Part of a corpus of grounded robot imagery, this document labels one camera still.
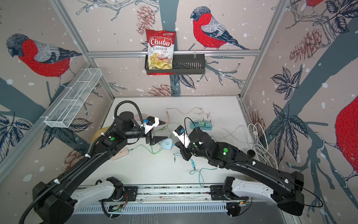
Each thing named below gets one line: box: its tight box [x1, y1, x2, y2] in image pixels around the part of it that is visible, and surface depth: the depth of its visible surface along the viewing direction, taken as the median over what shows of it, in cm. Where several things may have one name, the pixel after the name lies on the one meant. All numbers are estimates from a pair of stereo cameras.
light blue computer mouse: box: [160, 138, 173, 150], surface depth 70 cm
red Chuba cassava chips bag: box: [145, 28, 176, 76], surface depth 86 cm
